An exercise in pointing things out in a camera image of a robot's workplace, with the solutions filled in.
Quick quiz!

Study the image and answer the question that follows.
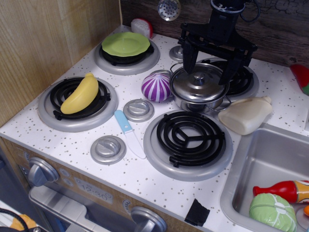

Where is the grey stove knob centre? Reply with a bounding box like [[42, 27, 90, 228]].
[[123, 99, 155, 122]]

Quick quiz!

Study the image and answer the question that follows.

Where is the purple striped toy onion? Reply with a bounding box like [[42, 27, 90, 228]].
[[141, 70, 171, 102]]

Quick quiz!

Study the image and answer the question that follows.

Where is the black tape patch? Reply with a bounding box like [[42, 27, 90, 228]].
[[184, 199, 210, 227]]

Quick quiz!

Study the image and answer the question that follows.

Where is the stove burner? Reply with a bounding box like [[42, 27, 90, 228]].
[[94, 41, 160, 75], [38, 73, 118, 132], [197, 57, 260, 99], [143, 111, 233, 182]]

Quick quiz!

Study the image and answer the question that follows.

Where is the cream toy bottle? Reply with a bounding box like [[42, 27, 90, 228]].
[[218, 96, 273, 135]]

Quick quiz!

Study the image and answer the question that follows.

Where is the grey stove knob back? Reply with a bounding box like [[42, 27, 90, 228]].
[[169, 45, 183, 62]]

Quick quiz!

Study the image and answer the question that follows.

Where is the black cable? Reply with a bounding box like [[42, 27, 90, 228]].
[[239, 0, 261, 24]]

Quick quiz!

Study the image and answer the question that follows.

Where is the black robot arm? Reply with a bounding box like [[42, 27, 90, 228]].
[[178, 0, 257, 85]]

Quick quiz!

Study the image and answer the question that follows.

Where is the hanging metal strainer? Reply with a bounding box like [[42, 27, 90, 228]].
[[157, 0, 181, 21]]

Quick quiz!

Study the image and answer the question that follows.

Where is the silver oven door handle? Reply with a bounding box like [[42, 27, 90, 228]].
[[29, 186, 106, 232]]

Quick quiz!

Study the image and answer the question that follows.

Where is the green toy cabbage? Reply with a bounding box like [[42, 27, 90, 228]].
[[249, 193, 297, 232]]

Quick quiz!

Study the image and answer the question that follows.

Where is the steel sink basin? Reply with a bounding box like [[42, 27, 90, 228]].
[[220, 124, 309, 232]]

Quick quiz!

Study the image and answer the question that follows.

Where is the back left stove burner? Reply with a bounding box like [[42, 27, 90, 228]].
[[94, 41, 160, 75]]

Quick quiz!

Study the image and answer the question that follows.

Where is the grey stove knob front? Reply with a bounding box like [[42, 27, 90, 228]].
[[90, 135, 126, 165]]

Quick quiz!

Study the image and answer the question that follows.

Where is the left oven dial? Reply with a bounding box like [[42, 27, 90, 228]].
[[28, 157, 60, 187]]

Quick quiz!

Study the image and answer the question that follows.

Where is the front left stove burner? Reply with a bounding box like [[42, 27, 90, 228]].
[[38, 73, 118, 132]]

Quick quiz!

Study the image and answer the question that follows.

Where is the oven dial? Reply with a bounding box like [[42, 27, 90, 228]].
[[131, 206, 167, 232], [28, 157, 60, 187]]

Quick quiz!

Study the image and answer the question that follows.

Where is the red green toy pepper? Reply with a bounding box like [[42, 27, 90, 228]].
[[290, 64, 309, 96]]

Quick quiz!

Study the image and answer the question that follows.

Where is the red toy ketchup bottle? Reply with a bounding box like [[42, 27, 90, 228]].
[[253, 180, 309, 203]]

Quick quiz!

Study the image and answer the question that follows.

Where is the grey stove knob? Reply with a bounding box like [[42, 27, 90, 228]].
[[90, 135, 126, 165], [169, 45, 183, 62], [123, 99, 155, 122]]

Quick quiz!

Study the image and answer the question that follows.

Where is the orange toy piece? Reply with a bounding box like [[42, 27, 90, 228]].
[[303, 205, 309, 217]]

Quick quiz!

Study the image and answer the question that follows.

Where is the front right stove burner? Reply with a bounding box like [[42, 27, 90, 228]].
[[143, 111, 233, 182]]

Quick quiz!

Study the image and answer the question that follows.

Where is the red white toy cheese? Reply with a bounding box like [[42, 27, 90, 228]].
[[131, 18, 153, 39]]

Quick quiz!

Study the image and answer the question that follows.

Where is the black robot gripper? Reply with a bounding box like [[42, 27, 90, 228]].
[[178, 5, 257, 85]]

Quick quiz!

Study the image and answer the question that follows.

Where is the green toy plate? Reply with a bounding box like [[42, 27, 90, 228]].
[[101, 32, 151, 57]]

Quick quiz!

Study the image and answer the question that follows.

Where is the right oven dial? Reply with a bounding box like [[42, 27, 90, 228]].
[[131, 206, 167, 232]]

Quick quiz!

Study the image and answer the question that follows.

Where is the small steel pot with lid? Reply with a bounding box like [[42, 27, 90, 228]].
[[169, 63, 232, 113]]

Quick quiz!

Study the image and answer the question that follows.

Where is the back right stove burner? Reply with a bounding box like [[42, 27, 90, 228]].
[[197, 57, 260, 99]]

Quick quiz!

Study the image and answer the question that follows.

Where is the yellow toy banana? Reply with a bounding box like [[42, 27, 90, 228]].
[[60, 73, 98, 114]]

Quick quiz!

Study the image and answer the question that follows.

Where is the blue handled toy knife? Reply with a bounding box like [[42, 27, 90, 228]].
[[114, 110, 146, 159]]

